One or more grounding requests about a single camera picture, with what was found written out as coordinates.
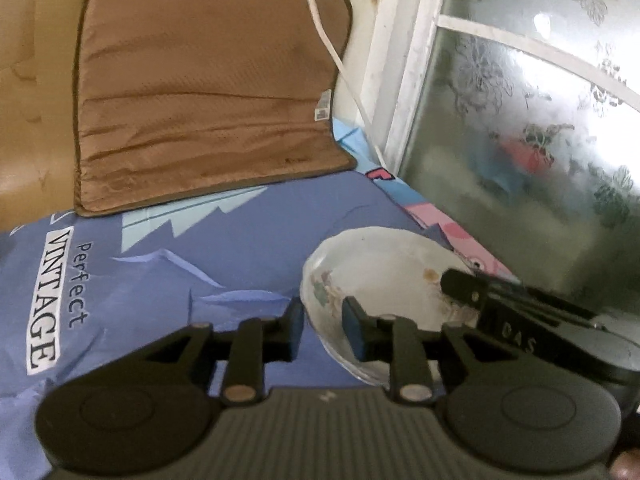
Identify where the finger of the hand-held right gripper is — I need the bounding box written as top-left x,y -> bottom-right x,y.
439,267 -> 492,314

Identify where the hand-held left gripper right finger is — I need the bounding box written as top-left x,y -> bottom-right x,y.
342,295 -> 522,407

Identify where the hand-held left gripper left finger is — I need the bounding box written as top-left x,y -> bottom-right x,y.
134,297 -> 306,407

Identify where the white floral plate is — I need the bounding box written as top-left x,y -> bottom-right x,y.
300,226 -> 483,387

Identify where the person's right hand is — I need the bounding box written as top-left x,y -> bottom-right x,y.
610,452 -> 640,480

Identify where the frosted floral window pane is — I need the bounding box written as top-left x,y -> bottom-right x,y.
399,0 -> 640,323

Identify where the blue printed bedsheet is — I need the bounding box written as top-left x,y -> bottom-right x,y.
0,170 -> 451,441

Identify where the brown seat cushion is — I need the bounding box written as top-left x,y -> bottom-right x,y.
72,0 -> 359,219

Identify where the white window frame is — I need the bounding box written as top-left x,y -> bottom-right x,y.
366,0 -> 640,173

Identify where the white power cable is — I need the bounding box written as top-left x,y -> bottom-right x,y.
294,0 -> 387,162

